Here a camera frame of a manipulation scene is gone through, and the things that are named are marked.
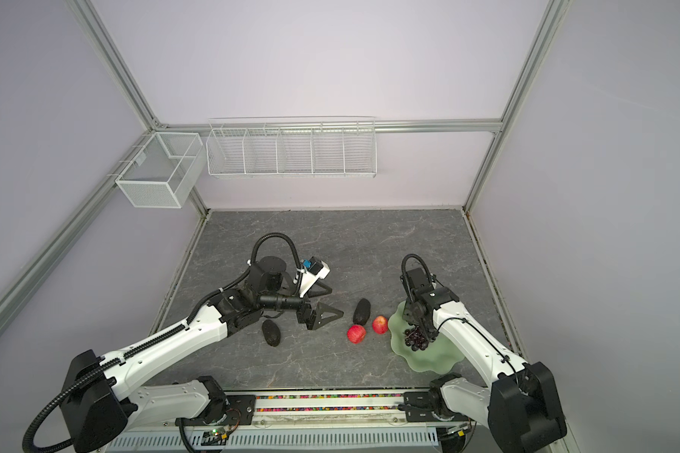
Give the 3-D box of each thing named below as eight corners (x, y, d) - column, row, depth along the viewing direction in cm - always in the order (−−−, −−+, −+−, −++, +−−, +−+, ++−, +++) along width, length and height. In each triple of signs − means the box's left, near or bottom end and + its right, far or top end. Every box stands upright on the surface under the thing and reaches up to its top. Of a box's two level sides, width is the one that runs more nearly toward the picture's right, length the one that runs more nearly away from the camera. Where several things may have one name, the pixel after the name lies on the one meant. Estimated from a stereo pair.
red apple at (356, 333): (355, 347, 86) (355, 341, 82) (346, 336, 88) (346, 330, 84) (366, 337, 88) (367, 331, 84) (357, 326, 90) (358, 320, 86)
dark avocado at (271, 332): (262, 347, 86) (258, 342, 83) (266, 324, 91) (263, 319, 88) (279, 347, 86) (276, 342, 83) (282, 324, 91) (280, 319, 88)
